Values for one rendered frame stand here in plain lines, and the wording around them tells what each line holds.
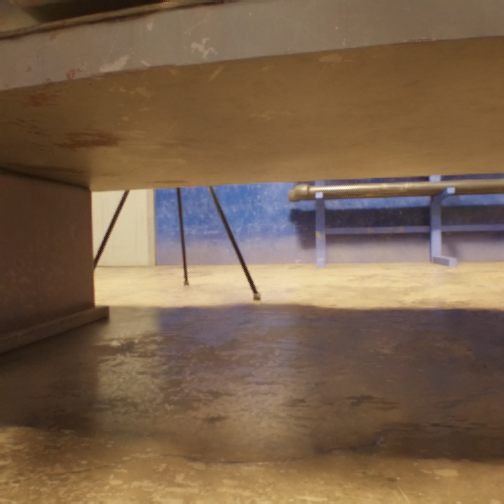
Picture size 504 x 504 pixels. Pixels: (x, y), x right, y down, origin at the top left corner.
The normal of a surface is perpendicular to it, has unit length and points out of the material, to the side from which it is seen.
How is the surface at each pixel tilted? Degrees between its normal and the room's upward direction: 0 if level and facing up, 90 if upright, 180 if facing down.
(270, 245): 90
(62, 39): 90
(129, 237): 90
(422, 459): 0
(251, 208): 90
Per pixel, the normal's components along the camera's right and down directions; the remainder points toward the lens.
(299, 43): -0.18, 0.03
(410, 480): -0.02, -1.00
